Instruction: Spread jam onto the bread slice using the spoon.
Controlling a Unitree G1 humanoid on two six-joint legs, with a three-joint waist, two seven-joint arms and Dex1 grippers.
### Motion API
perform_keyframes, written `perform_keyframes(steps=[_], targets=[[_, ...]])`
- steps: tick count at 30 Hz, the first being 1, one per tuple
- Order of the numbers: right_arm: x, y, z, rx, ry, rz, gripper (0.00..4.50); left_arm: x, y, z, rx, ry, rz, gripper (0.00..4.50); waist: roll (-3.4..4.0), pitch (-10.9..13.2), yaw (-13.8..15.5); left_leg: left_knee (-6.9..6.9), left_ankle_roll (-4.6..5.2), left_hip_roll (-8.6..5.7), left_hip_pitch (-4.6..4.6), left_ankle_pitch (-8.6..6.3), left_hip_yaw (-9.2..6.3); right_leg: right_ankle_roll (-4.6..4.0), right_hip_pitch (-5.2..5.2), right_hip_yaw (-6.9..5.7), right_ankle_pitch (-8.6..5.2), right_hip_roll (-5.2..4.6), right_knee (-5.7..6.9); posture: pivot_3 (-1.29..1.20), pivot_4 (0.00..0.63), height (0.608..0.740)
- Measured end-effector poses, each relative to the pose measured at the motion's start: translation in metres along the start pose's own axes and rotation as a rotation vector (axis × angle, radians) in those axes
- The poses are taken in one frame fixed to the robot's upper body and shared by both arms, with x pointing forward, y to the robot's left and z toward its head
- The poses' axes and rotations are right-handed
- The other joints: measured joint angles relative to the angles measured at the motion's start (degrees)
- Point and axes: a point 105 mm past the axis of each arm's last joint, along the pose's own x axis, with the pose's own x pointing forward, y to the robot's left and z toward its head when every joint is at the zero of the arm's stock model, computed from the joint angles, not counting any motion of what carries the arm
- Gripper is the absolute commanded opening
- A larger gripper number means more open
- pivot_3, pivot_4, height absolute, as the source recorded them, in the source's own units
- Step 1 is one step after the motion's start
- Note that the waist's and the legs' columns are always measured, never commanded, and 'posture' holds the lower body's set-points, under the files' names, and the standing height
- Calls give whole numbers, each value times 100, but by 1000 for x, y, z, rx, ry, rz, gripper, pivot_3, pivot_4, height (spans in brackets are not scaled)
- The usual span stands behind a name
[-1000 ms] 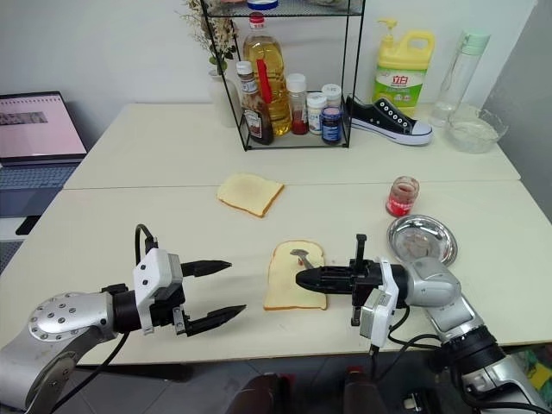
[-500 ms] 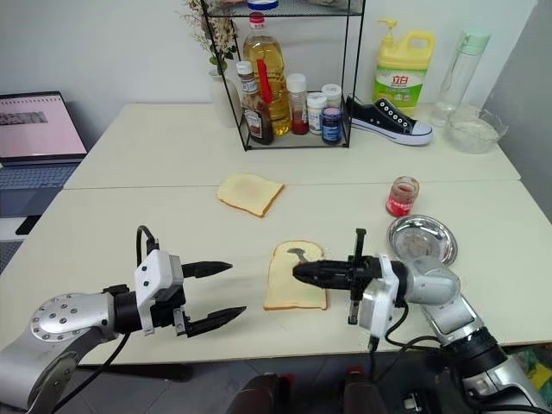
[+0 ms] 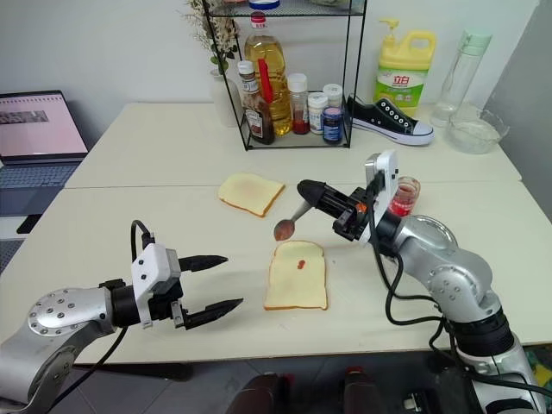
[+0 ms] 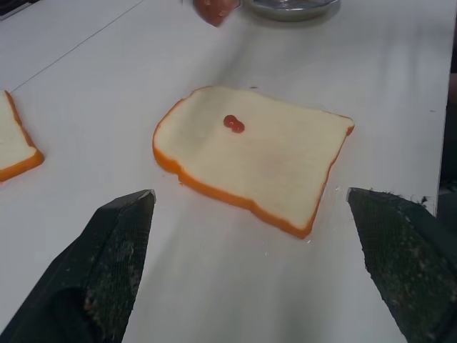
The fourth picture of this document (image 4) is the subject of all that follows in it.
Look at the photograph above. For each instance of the round metal plate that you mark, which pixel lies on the round metal plate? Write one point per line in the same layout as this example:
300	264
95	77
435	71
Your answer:
285	12

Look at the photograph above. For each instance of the large toast bread slice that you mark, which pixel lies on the large toast bread slice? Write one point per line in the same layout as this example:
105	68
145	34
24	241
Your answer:
250	160

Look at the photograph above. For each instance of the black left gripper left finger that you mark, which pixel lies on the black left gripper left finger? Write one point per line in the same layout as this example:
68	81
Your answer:
89	271

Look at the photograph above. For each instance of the small toast bread slice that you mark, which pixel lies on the small toast bread slice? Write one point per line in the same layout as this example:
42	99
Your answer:
14	143

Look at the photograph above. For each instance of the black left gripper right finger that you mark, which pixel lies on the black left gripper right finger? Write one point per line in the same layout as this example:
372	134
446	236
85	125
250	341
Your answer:
410	268

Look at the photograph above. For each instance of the black canvas sneaker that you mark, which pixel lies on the black canvas sneaker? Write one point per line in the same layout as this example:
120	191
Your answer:
14	7

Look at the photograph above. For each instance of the glass jam jar red label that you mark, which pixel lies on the glass jam jar red label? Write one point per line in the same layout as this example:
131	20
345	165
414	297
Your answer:
214	10

